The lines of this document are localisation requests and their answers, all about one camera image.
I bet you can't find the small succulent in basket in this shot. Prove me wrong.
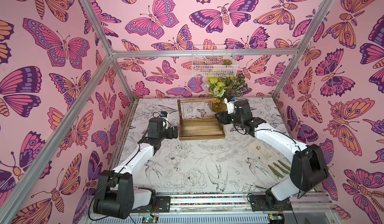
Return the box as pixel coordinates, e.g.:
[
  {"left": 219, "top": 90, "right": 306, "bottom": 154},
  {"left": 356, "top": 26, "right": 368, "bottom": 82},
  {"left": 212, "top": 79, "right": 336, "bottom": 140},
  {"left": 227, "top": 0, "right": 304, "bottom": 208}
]
[{"left": 222, "top": 59, "right": 232, "bottom": 65}]

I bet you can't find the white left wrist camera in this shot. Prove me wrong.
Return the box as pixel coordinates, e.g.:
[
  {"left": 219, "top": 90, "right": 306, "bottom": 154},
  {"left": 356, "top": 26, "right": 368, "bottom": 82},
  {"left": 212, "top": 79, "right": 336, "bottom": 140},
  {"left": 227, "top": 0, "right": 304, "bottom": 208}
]
[{"left": 160, "top": 111, "right": 170, "bottom": 130}]

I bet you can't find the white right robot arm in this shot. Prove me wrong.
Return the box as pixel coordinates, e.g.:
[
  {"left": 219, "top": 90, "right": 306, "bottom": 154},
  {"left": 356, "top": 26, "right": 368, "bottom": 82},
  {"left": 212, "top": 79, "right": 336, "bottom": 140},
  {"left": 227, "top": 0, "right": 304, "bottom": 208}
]
[{"left": 215, "top": 97, "right": 329, "bottom": 209}]

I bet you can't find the wooden jewelry display stand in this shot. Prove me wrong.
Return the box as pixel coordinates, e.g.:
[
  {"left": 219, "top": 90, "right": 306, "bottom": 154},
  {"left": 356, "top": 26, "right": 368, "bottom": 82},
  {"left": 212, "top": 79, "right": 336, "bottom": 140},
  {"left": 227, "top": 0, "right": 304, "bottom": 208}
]
[{"left": 177, "top": 98, "right": 226, "bottom": 141}]

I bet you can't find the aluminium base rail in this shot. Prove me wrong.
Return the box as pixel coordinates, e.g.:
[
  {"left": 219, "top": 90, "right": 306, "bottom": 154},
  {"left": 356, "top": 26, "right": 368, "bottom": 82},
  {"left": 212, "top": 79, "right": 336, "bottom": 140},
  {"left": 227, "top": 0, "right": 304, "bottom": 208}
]
[{"left": 84, "top": 192, "right": 343, "bottom": 224}]

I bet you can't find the artificial plant in gold pot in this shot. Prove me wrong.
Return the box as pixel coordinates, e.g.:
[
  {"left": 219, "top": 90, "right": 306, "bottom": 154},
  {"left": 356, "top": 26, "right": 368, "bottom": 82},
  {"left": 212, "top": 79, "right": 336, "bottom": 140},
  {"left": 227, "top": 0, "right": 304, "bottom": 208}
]
[{"left": 206, "top": 74, "right": 251, "bottom": 113}]

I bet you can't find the white wire wall basket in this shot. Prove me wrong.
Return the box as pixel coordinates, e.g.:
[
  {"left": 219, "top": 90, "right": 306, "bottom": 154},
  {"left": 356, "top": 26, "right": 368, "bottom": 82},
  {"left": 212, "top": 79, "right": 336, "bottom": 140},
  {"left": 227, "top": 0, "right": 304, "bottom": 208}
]
[{"left": 191, "top": 44, "right": 238, "bottom": 78}]

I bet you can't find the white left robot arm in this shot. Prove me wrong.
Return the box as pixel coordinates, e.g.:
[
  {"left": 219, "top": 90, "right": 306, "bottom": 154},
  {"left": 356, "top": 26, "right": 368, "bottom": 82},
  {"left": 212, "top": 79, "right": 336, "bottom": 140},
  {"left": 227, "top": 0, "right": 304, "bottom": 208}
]
[{"left": 88, "top": 111, "right": 179, "bottom": 220}]

